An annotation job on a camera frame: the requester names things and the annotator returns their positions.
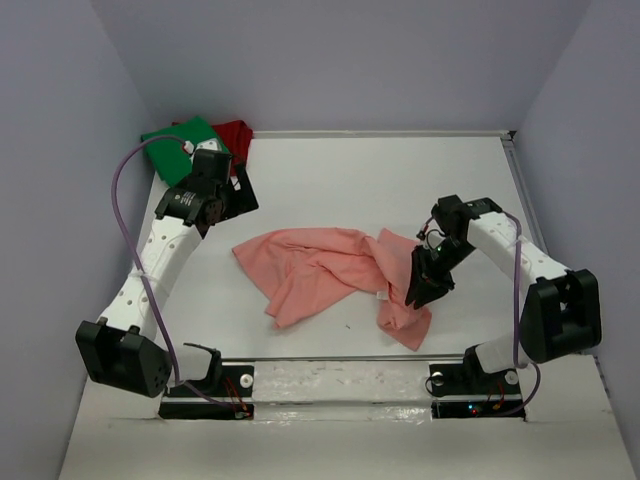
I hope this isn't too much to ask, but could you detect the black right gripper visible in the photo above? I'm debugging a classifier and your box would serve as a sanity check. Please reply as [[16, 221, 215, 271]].
[[404, 236, 477, 310]]

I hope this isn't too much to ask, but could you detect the pink t shirt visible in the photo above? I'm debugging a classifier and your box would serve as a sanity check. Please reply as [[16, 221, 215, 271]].
[[232, 227, 432, 351]]

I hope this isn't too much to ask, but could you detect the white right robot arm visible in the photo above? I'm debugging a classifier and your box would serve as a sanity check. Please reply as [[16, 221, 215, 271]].
[[405, 195, 602, 392]]

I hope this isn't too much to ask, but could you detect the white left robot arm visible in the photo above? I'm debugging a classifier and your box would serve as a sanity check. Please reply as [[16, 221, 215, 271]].
[[75, 140, 259, 398]]

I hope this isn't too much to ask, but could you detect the red folded t shirt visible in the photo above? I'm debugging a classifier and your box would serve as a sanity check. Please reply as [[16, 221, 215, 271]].
[[171, 117, 253, 176]]

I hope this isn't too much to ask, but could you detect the green folded t shirt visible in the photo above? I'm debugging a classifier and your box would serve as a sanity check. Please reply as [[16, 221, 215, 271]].
[[141, 116, 229, 187]]

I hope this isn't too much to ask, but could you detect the white front cover board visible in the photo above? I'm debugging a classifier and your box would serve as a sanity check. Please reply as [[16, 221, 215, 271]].
[[61, 356, 634, 479]]

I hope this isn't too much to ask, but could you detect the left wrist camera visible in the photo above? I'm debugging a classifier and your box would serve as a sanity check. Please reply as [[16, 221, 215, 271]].
[[182, 139, 226, 155]]

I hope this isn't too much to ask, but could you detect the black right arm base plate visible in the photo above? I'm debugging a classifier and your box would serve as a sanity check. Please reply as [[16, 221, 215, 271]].
[[425, 363, 525, 420]]

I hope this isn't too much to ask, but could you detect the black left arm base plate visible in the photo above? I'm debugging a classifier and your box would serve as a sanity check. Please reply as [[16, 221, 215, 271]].
[[158, 361, 255, 421]]

